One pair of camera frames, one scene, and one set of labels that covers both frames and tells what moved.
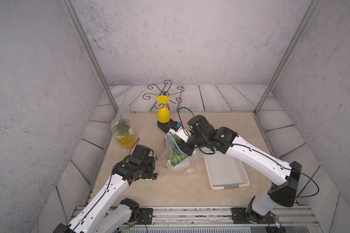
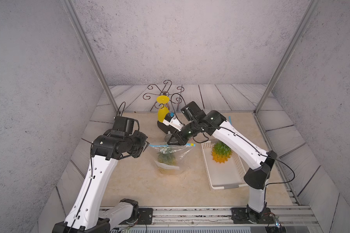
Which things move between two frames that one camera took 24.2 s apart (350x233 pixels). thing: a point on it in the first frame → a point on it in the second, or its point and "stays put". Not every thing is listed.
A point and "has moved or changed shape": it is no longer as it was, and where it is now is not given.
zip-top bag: x=122 y=128 has moved or changed shape
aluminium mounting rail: x=299 y=220 stays put
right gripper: x=184 y=148 → x=178 y=137
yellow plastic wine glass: x=164 y=115 stays put
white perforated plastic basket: x=224 y=172 stays put
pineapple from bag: x=178 y=159 → x=221 y=152
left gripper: x=151 y=175 → x=145 y=143
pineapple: x=124 y=134 has moved or changed shape
